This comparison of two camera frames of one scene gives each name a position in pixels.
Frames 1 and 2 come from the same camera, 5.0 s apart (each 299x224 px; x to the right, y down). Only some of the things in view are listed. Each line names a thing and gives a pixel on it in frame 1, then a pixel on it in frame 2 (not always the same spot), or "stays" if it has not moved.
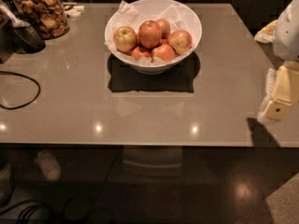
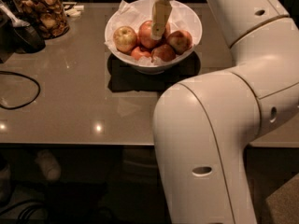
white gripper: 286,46 → 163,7
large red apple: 149,34 stays
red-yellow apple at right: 180,41 stays
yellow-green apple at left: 124,39 stays
